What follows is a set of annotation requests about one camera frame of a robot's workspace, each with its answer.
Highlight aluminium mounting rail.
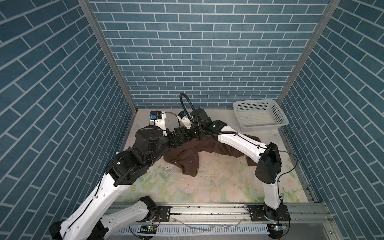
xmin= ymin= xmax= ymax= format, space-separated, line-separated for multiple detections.
xmin=157 ymin=203 xmax=333 ymax=225

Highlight white plastic laundry basket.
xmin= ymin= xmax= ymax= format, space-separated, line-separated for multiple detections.
xmin=233 ymin=99 xmax=289 ymax=132

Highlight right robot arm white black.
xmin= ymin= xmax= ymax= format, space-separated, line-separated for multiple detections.
xmin=178 ymin=109 xmax=291 ymax=221

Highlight brown trousers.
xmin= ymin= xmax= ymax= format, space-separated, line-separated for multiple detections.
xmin=163 ymin=138 xmax=245 ymax=177

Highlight white perforated vent strip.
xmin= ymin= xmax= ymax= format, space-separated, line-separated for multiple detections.
xmin=113 ymin=224 xmax=270 ymax=237

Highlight black cable loop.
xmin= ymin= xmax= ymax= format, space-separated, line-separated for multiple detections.
xmin=179 ymin=92 xmax=208 ymax=136

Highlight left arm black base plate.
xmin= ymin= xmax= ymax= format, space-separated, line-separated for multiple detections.
xmin=151 ymin=205 xmax=171 ymax=223

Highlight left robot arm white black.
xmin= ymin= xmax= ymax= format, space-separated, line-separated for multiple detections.
xmin=49 ymin=126 xmax=189 ymax=240

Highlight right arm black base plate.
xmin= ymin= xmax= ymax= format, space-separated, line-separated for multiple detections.
xmin=246 ymin=203 xmax=291 ymax=222

